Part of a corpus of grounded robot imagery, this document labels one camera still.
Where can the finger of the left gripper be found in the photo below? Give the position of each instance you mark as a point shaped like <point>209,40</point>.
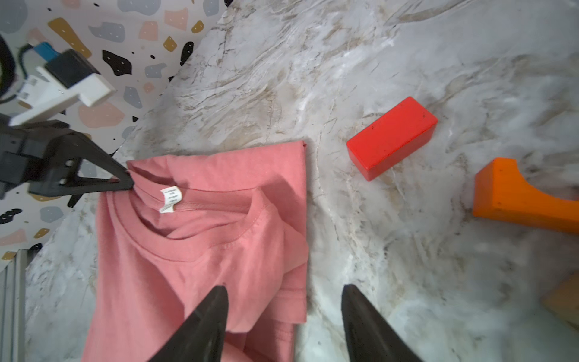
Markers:
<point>69,163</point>

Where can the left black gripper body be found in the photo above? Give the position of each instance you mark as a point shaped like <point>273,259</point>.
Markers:
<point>26,154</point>

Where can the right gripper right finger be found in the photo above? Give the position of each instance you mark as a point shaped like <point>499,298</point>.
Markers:
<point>368,335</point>

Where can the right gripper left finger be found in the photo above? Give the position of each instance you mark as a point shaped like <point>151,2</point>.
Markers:
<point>201,336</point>

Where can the pink t-shirt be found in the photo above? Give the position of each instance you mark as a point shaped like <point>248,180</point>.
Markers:
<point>191,223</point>

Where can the small wooden block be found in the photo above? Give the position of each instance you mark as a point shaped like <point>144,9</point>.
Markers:
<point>562,301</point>

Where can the red toy block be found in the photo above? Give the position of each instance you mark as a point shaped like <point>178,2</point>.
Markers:
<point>391,138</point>

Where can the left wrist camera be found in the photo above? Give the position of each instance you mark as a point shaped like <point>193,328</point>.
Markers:
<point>65,79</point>

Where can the aluminium rail frame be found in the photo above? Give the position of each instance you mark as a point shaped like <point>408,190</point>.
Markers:
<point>13,297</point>

